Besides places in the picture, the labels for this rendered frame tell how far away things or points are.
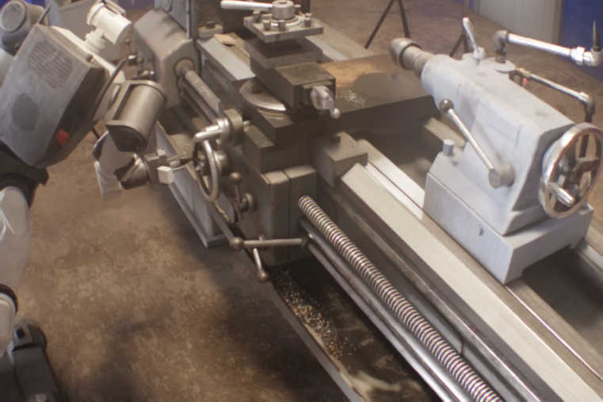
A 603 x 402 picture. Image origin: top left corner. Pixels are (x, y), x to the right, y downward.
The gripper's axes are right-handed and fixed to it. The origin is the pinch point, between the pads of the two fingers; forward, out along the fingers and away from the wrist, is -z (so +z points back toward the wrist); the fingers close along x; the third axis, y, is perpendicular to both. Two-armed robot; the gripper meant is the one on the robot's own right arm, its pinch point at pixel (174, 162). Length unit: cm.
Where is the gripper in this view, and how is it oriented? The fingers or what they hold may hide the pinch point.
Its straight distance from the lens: 213.1
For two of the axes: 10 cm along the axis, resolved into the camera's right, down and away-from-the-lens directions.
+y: -4.5, -3.2, 8.3
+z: -8.9, 2.3, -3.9
